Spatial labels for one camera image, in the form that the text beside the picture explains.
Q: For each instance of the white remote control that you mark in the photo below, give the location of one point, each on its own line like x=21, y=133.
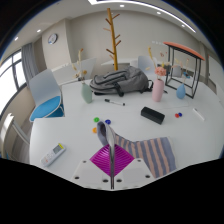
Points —
x=52, y=155

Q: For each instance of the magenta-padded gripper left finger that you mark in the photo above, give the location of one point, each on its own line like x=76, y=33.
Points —
x=100, y=161

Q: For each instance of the small blue magnet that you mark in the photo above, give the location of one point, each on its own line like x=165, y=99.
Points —
x=180, y=114

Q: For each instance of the blue vase with stems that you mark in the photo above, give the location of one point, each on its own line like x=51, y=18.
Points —
x=180, y=91

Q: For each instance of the small red magnet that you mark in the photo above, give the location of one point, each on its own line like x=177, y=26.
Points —
x=176, y=115

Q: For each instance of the black-framed orange-top side table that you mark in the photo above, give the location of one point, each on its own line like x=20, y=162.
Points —
x=185, y=48

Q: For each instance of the pink vase with flowers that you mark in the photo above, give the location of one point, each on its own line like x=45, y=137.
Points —
x=157, y=90

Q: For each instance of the black marker pen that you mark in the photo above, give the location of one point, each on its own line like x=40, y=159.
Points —
x=114, y=102

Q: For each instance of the white chair with blue cushion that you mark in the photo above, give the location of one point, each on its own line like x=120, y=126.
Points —
x=46, y=106

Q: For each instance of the grey curtain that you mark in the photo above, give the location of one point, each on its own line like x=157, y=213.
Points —
x=29, y=63

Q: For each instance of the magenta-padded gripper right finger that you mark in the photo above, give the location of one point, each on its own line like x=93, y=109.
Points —
x=123, y=160

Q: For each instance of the green vase with dried flowers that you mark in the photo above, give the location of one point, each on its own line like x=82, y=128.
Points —
x=87, y=94

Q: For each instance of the plain white chair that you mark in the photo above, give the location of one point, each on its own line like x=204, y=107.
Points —
x=146, y=63

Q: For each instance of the wooden coat rack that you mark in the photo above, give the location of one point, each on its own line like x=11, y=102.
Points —
x=113, y=40

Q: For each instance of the round wall clock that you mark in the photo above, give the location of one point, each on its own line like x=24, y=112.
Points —
x=52, y=38

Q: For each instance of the striped towel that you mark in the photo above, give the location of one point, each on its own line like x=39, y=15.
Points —
x=153, y=153

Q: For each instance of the black oblong case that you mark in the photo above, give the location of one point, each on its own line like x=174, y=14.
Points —
x=152, y=115

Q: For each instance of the ceiling light strip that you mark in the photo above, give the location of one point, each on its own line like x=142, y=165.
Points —
x=156, y=8

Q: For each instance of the grey backpack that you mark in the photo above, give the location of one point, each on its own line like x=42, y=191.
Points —
x=123, y=80

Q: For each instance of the large blue round magnet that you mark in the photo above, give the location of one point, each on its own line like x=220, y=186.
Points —
x=107, y=121

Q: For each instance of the round ceiling spotlights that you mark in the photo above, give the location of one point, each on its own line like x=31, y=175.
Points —
x=121, y=5

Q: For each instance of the green round magnet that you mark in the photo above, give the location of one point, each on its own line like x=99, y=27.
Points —
x=96, y=119

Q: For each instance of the window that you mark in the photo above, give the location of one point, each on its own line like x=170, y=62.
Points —
x=10, y=80

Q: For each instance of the orange round magnet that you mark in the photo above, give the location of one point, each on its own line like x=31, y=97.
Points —
x=94, y=130

